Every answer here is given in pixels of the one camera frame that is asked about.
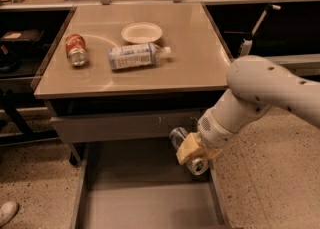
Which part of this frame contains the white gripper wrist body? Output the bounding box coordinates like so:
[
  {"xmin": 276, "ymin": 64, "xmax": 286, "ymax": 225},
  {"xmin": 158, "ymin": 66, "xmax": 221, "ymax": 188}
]
[{"xmin": 197, "ymin": 109, "xmax": 244, "ymax": 149}]

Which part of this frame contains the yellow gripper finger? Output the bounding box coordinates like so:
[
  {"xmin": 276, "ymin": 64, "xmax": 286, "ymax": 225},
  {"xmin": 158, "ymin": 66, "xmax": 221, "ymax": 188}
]
[
  {"xmin": 176, "ymin": 133, "xmax": 207, "ymax": 165},
  {"xmin": 205, "ymin": 148, "xmax": 222, "ymax": 160}
]

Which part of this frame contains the silver blue redbull can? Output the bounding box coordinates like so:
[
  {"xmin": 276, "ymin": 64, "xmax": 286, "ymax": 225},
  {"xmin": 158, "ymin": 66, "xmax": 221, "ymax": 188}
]
[{"xmin": 169, "ymin": 127, "xmax": 209, "ymax": 176}]

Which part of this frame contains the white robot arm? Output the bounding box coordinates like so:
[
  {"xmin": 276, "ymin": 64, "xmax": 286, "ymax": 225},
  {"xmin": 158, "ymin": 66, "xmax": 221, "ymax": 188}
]
[{"xmin": 176, "ymin": 55, "xmax": 320, "ymax": 165}]

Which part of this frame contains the closed grey top drawer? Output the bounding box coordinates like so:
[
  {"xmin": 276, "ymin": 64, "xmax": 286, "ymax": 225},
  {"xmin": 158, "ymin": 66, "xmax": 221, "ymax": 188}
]
[{"xmin": 51, "ymin": 109, "xmax": 203, "ymax": 144}]

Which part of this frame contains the open grey middle drawer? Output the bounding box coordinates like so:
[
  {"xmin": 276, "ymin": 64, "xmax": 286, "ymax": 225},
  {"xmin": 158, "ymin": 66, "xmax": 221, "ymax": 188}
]
[{"xmin": 71, "ymin": 138, "xmax": 232, "ymax": 229}]

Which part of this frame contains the grey drawer cabinet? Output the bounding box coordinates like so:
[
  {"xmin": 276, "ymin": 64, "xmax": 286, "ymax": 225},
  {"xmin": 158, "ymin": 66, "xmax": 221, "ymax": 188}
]
[{"xmin": 30, "ymin": 2, "xmax": 245, "ymax": 229}]

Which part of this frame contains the red coca-cola can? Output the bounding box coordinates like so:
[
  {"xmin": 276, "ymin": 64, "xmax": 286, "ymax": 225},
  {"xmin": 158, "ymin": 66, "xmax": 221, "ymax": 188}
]
[{"xmin": 65, "ymin": 34, "xmax": 88, "ymax": 67}]

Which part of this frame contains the plastic bottle with blue label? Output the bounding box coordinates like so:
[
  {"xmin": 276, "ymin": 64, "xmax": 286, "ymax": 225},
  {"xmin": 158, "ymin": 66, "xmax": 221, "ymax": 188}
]
[{"xmin": 108, "ymin": 43, "xmax": 172, "ymax": 70}]

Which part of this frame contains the white paper bowl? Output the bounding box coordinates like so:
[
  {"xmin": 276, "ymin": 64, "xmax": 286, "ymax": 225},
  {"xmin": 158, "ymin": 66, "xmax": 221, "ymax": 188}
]
[{"xmin": 121, "ymin": 22, "xmax": 163, "ymax": 44}]

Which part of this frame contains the white rod tool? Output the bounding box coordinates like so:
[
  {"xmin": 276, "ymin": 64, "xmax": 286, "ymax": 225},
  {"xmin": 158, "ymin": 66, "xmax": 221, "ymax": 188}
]
[{"xmin": 251, "ymin": 4, "xmax": 281, "ymax": 37}]

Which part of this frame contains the white sneaker shoe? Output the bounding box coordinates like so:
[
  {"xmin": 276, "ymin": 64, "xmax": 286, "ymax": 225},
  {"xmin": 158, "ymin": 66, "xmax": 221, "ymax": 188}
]
[{"xmin": 0, "ymin": 201, "xmax": 19, "ymax": 227}]

